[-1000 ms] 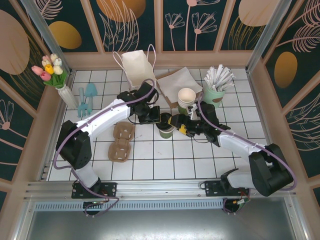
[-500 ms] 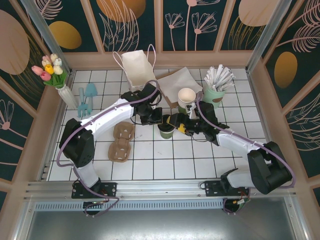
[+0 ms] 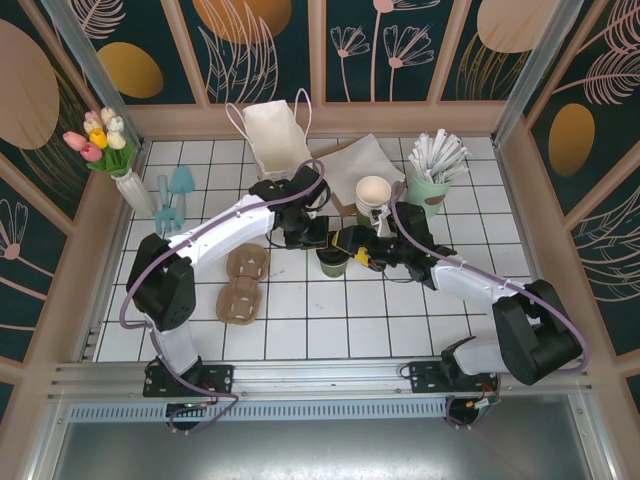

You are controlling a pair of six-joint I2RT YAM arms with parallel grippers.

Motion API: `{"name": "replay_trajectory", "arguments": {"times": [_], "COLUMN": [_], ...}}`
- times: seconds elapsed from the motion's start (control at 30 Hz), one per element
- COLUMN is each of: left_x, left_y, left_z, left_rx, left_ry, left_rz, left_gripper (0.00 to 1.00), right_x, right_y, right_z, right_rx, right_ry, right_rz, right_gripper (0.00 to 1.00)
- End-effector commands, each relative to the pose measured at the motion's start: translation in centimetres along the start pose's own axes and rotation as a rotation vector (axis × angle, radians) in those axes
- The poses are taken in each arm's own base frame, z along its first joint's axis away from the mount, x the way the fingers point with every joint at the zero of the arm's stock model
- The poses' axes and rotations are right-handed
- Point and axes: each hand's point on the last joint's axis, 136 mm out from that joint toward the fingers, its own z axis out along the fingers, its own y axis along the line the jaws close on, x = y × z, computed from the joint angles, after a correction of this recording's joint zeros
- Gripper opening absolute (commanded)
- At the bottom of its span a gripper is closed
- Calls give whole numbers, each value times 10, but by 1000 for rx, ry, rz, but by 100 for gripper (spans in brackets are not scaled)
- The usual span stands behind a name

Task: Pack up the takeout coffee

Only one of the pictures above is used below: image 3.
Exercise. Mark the white wrapped straw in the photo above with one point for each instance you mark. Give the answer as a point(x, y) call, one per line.
point(441, 150)
point(426, 152)
point(452, 157)
point(417, 165)
point(457, 167)

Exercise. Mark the artificial tulip bouquet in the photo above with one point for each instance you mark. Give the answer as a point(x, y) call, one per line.
point(107, 137)

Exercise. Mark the long aluminium base rail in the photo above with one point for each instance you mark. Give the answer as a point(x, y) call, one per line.
point(320, 381)

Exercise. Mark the aluminium side rail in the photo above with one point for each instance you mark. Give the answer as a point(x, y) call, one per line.
point(111, 260)

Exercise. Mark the brown cardboard cup carrier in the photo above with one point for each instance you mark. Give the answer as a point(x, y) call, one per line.
point(242, 290)

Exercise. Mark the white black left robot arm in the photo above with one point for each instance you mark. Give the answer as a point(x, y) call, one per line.
point(225, 225)

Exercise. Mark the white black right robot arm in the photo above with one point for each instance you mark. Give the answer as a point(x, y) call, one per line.
point(475, 285)

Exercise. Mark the white paper napkin stack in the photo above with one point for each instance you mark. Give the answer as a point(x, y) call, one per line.
point(360, 160)

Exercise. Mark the teal toy shovel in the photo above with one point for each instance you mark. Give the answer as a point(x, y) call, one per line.
point(182, 182)

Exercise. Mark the aluminium frame post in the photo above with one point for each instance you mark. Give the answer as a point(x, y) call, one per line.
point(95, 70)
point(540, 70)

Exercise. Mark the green lidded coffee cup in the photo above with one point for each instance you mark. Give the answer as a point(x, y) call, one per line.
point(334, 265)

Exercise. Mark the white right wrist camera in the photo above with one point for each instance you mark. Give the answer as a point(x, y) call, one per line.
point(383, 220)

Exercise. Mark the small circuit board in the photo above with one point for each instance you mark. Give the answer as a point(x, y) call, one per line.
point(485, 406)

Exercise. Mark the brown wooden napkin tray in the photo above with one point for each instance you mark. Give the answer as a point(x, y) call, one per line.
point(345, 205)

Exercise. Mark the grey metal panel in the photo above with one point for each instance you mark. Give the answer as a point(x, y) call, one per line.
point(320, 450)

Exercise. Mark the white ribbed vase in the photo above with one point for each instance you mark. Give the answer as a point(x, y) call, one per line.
point(135, 195)

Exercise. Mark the teal toy rake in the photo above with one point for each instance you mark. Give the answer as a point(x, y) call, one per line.
point(165, 220)

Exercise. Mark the mint green Sweet tin canister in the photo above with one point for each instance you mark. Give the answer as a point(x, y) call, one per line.
point(427, 200)

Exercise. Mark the white printed paper bag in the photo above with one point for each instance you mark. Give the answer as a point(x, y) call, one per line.
point(272, 140)

